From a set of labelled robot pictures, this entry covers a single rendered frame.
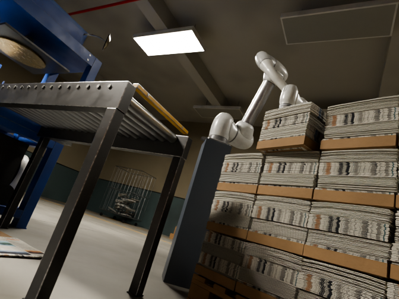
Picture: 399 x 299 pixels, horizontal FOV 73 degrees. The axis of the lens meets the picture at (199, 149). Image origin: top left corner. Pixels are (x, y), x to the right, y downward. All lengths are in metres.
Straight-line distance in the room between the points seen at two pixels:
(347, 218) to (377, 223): 0.10
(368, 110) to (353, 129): 0.10
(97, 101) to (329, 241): 1.05
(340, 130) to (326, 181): 0.23
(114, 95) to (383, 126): 1.05
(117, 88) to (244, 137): 1.31
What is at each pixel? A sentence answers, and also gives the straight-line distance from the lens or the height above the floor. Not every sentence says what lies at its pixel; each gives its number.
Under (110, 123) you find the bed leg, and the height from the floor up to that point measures 0.62.
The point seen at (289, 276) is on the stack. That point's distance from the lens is 1.27.
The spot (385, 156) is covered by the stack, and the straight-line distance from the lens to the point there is 1.23.
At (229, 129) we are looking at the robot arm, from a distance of 2.10.
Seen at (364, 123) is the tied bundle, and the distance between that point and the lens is 1.31.
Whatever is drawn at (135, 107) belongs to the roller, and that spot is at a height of 0.76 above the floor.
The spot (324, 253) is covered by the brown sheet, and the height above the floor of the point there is 0.40.
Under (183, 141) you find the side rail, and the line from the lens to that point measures 1.45.
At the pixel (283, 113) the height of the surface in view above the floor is 1.02.
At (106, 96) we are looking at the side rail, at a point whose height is 0.73.
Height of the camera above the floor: 0.34
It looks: 17 degrees up
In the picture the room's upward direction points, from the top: 17 degrees clockwise
